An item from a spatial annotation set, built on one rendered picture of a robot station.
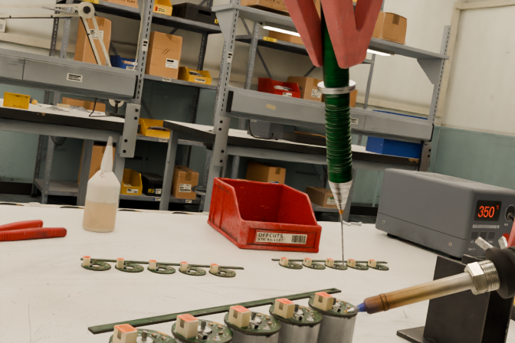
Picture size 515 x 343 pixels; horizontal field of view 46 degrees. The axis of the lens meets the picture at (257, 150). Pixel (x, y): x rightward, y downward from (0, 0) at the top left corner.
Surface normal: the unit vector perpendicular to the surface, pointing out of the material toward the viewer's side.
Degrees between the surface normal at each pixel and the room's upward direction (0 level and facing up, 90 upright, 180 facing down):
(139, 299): 0
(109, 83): 90
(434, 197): 90
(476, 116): 90
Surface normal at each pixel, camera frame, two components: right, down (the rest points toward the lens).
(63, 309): 0.15, -0.99
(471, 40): -0.87, -0.10
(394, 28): 0.51, 0.10
